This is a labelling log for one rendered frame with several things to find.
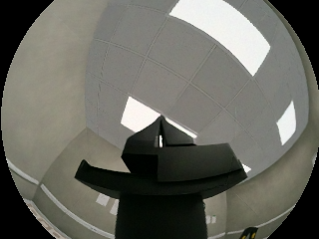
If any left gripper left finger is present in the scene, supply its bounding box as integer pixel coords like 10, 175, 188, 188
124, 116, 160, 147

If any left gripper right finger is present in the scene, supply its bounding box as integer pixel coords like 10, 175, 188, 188
160, 116, 196, 147

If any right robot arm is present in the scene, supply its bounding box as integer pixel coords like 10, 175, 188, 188
239, 227, 259, 239

